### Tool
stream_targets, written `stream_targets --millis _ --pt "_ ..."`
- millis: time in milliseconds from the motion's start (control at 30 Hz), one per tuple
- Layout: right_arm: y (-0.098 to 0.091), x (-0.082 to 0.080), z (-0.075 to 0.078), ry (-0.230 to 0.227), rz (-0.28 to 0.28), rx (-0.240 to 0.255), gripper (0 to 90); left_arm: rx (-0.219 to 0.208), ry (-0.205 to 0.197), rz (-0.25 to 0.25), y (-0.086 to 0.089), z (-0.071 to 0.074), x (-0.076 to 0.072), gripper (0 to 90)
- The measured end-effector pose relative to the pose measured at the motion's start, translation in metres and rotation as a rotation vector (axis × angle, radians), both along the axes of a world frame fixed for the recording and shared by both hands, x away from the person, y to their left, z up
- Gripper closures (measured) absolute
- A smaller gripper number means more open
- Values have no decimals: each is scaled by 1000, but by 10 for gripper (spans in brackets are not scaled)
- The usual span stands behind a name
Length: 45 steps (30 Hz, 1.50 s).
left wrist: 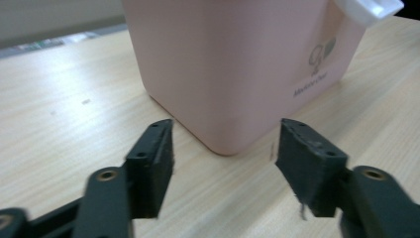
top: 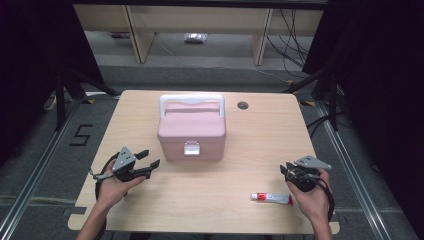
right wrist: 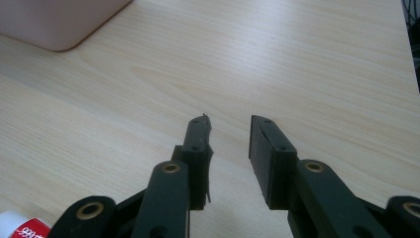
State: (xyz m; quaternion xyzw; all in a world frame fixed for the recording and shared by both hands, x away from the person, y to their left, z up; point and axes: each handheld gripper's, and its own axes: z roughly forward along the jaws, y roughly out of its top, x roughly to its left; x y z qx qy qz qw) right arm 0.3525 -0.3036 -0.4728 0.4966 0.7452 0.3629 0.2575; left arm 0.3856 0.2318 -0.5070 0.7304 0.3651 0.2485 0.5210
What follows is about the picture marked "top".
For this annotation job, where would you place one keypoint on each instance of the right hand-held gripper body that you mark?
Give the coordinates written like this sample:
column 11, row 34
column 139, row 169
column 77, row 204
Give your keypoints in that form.
column 305, row 180

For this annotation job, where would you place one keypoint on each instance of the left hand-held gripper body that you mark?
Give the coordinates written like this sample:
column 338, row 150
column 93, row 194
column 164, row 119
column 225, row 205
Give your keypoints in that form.
column 124, row 160

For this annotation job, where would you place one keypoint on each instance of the red and white ointment tube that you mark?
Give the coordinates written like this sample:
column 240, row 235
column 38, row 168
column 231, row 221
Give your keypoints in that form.
column 271, row 198

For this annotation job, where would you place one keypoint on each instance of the pink storage box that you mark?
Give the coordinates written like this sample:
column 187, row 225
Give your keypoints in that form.
column 191, row 130

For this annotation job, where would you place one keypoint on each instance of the person's right hand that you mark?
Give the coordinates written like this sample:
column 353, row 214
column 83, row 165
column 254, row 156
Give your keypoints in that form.
column 313, row 203

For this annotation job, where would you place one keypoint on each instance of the person's left hand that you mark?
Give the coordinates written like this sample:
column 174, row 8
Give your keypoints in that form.
column 110, row 191

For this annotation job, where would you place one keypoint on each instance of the small dark pink item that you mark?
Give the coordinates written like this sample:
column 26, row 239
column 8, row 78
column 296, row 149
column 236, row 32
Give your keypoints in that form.
column 120, row 35

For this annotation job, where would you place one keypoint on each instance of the clear plastic bag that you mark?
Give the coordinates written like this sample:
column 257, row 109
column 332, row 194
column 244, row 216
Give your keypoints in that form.
column 195, row 37

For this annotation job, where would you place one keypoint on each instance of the black curtain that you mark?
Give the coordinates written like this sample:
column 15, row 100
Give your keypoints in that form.
column 33, row 50
column 383, row 66

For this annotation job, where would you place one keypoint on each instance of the beige wooden desk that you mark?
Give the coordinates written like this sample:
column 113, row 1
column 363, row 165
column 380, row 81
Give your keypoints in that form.
column 200, row 18

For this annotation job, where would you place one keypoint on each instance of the metal floor rail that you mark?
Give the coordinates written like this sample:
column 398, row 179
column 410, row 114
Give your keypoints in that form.
column 365, row 198
column 40, row 166

